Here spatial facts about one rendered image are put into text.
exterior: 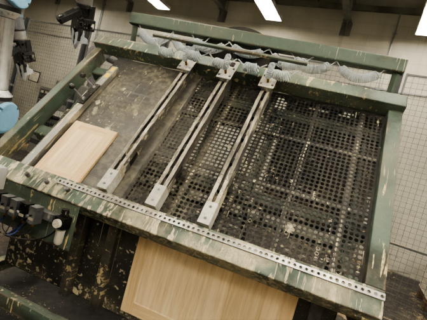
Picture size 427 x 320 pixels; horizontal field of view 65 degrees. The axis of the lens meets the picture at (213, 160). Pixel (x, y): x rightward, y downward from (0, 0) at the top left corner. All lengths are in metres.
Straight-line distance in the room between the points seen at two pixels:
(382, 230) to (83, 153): 1.63
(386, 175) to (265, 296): 0.87
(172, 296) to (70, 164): 0.93
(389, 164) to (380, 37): 4.94
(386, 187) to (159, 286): 1.30
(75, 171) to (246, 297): 1.15
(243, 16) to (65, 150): 5.82
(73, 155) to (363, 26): 5.72
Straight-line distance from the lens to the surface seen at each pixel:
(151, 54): 2.57
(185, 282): 1.92
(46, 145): 2.22
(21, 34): 2.09
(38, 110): 2.46
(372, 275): 1.63
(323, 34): 6.87
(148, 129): 2.02
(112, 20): 9.24
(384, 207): 1.81
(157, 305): 2.03
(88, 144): 2.14
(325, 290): 1.55
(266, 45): 2.71
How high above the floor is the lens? 1.32
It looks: 3 degrees down
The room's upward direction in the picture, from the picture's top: 15 degrees clockwise
